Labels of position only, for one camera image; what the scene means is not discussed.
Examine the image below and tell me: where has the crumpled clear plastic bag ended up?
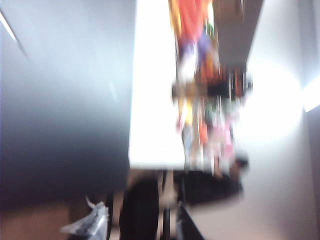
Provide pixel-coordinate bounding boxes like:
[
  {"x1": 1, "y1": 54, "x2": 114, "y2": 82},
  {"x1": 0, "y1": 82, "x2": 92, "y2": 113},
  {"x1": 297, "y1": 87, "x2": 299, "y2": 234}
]
[{"x1": 59, "y1": 196, "x2": 110, "y2": 237}]

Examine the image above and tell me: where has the orange cloth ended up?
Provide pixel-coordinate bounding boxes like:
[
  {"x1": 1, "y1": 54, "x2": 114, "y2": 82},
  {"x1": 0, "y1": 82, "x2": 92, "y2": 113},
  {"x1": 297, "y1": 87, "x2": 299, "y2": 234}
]
[{"x1": 176, "y1": 0, "x2": 214, "y2": 44}]

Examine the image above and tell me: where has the grey fabric desk divider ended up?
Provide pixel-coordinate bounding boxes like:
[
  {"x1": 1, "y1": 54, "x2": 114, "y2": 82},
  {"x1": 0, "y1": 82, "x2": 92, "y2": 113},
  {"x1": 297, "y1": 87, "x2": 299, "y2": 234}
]
[{"x1": 213, "y1": 0, "x2": 265, "y2": 67}]

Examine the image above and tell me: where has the yellow cloth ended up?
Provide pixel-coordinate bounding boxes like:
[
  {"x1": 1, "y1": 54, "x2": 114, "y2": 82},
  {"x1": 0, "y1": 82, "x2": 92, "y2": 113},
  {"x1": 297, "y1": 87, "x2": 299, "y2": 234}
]
[{"x1": 169, "y1": 0, "x2": 183, "y2": 34}]

